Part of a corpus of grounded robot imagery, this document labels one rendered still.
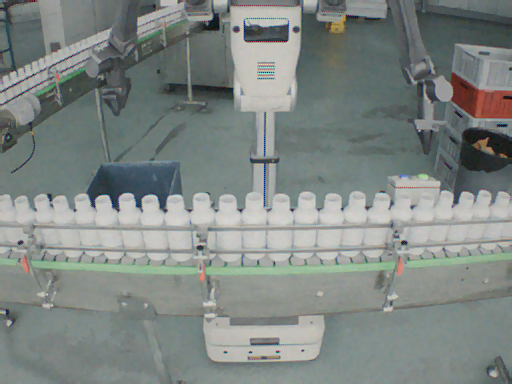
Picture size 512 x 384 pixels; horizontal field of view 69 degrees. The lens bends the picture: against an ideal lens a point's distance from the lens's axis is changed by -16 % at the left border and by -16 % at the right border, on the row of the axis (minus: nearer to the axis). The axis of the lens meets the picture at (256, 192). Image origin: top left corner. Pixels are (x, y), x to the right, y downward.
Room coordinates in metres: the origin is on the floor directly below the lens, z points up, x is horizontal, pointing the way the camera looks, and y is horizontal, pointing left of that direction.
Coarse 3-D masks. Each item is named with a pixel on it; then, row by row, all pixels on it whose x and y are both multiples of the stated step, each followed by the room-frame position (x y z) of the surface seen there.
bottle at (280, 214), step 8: (272, 200) 0.82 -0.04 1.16; (280, 200) 0.83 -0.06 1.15; (288, 200) 0.81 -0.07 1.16; (272, 208) 0.81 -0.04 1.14; (280, 208) 0.80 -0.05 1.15; (288, 208) 0.81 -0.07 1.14; (272, 216) 0.80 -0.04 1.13; (280, 216) 0.79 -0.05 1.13; (288, 216) 0.80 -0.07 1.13; (272, 224) 0.79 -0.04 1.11; (280, 224) 0.78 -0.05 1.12; (288, 224) 0.79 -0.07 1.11; (272, 232) 0.79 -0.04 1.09; (280, 232) 0.78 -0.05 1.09; (288, 232) 0.79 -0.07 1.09; (272, 240) 0.79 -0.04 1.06; (280, 240) 0.78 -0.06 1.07; (288, 240) 0.79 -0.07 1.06; (272, 256) 0.79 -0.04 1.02; (280, 256) 0.78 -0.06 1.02; (288, 256) 0.79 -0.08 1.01
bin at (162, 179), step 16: (176, 160) 1.38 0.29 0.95; (96, 176) 1.29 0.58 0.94; (112, 176) 1.37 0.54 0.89; (128, 176) 1.37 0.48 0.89; (144, 176) 1.37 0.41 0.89; (160, 176) 1.37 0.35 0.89; (176, 176) 1.28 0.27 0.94; (96, 192) 1.26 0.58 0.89; (112, 192) 1.37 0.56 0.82; (128, 192) 1.37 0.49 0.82; (144, 192) 1.37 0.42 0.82; (160, 192) 1.37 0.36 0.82; (176, 192) 1.26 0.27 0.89
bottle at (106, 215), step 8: (96, 200) 0.81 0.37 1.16; (104, 200) 0.82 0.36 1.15; (96, 208) 0.80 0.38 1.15; (104, 208) 0.79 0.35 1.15; (112, 208) 0.82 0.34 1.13; (96, 216) 0.79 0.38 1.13; (104, 216) 0.79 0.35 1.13; (112, 216) 0.80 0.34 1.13; (96, 224) 0.79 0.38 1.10; (104, 224) 0.78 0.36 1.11; (112, 224) 0.79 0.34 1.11; (104, 232) 0.78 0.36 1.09; (112, 232) 0.78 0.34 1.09; (120, 232) 0.80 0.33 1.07; (104, 240) 0.78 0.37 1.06; (112, 240) 0.78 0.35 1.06; (120, 240) 0.80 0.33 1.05; (112, 256) 0.78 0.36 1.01; (120, 256) 0.79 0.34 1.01
